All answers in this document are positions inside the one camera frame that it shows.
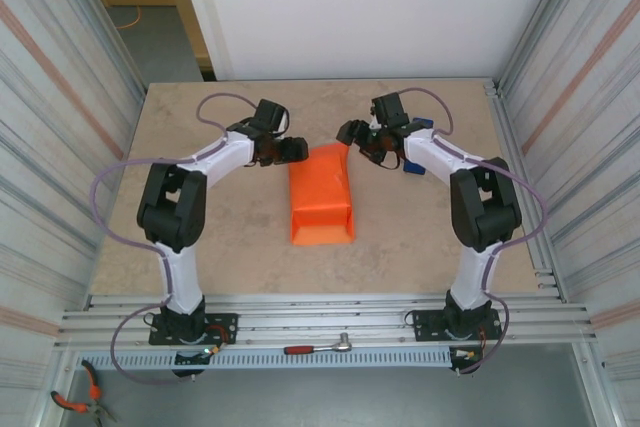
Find orange cloth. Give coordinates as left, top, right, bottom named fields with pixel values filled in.
left=288, top=142, right=357, bottom=247

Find blue tape dispenser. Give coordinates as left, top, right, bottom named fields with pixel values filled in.
left=403, top=117, right=434, bottom=177

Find thin black cable loop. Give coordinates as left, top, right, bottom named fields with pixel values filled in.
left=368, top=149, right=403, bottom=172

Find aluminium rail frame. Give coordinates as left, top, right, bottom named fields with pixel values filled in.
left=54, top=291, right=599, bottom=351

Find orange floor cable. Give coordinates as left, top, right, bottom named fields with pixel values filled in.
left=115, top=5, right=142, bottom=31

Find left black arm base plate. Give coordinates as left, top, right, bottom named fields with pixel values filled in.
left=148, top=313, right=239, bottom=347

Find red-handled ratchet wrench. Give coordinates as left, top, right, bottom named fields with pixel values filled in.
left=283, top=332, right=355, bottom=356

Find white slotted cable duct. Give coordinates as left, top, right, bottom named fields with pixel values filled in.
left=74, top=346, right=454, bottom=371

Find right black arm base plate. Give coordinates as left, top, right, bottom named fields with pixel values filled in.
left=412, top=307, right=504, bottom=343

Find black under-rail bracket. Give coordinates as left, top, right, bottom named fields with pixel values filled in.
left=172, top=345, right=221, bottom=379
left=448, top=345, right=485, bottom=377

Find orange-handled pliers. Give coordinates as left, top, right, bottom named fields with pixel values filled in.
left=51, top=359, right=119, bottom=424

